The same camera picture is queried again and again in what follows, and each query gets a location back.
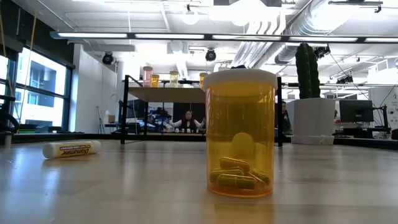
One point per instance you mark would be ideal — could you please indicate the small orange pill bottle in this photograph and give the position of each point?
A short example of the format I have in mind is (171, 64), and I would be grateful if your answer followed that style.
(202, 80)

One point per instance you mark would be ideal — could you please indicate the pale yellow pill bottle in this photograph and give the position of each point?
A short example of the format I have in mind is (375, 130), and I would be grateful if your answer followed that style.
(174, 79)

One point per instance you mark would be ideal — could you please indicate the large amber pill bottle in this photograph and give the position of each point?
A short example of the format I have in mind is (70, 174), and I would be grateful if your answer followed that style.
(239, 124)

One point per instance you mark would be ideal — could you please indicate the small amber pill bottle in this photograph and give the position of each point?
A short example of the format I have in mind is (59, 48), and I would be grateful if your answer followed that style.
(155, 81)

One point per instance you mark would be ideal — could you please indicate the pink pill bottle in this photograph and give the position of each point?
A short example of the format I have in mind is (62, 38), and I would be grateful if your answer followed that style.
(147, 77)

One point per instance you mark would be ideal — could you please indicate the yellow white Dramamine tube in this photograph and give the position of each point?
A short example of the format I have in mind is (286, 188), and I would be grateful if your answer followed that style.
(71, 149)

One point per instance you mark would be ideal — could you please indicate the wooden shelf black legs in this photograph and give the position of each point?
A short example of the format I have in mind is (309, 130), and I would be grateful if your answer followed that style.
(168, 95)

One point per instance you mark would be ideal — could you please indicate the person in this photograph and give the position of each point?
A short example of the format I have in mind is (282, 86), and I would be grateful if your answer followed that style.
(284, 118)
(188, 121)

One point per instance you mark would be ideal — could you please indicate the black background equipment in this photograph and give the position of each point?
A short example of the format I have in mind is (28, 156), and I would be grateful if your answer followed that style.
(160, 116)

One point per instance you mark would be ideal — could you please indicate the black round ceiling spotlight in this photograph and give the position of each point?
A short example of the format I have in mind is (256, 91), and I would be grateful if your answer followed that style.
(107, 58)
(210, 55)

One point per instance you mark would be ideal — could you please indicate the cardboard box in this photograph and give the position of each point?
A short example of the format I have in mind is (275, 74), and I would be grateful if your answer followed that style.
(111, 118)

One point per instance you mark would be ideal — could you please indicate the round white pendant lamp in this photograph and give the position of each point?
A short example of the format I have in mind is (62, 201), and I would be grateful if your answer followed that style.
(190, 17)

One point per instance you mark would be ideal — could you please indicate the black tripod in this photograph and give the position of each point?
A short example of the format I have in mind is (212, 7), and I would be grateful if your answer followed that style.
(100, 121)

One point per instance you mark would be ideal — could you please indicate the white planter pot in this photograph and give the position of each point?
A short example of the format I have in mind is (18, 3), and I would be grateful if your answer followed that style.
(311, 121)

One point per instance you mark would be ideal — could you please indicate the green cactus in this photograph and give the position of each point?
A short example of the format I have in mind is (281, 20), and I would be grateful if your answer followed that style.
(307, 68)

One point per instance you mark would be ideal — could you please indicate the long ceiling light bar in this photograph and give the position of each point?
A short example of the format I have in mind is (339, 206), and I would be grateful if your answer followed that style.
(93, 35)

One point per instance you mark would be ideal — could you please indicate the black ceiling spotlight cluster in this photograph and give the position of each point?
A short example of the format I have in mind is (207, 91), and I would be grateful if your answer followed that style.
(321, 51)
(343, 79)

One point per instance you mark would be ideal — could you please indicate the black computer monitor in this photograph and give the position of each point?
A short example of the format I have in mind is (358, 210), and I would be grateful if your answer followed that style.
(356, 110)

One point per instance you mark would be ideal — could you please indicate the black ceiling track fixture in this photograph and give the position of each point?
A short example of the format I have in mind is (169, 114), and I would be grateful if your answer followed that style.
(356, 3)

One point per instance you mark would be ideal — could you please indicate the black metal stand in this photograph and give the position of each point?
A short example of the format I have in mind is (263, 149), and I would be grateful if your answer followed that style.
(4, 116)

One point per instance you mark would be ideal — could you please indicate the black aluminium table frame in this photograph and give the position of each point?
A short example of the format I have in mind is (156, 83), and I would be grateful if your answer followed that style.
(102, 136)

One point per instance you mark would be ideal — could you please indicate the silver ventilation duct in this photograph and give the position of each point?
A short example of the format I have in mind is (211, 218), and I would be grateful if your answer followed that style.
(298, 37)

